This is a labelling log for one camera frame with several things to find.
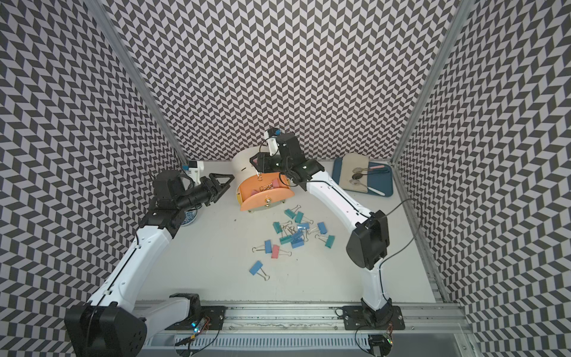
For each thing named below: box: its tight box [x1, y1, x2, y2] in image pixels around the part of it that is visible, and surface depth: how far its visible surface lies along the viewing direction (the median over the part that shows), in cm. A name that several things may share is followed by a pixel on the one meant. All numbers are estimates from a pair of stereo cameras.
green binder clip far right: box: [314, 233, 336, 249], surface depth 94 cm
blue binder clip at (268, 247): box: [252, 239, 273, 254], surface depth 91 cm
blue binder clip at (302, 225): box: [296, 222, 311, 230], surface depth 98 cm
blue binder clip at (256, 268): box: [249, 260, 270, 282], surface depth 86 cm
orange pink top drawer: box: [237, 171, 295, 212], surface depth 82 cm
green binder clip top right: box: [294, 211, 314, 225], surface depth 99 cm
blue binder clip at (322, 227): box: [316, 221, 328, 235], surface depth 97 cm
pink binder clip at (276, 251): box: [271, 244, 293, 259], surface depth 91 cm
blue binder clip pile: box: [291, 227, 306, 245], surface depth 93 cm
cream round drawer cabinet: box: [231, 145, 294, 212], surface depth 82 cm
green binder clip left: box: [272, 220, 293, 235], surface depth 97 cm
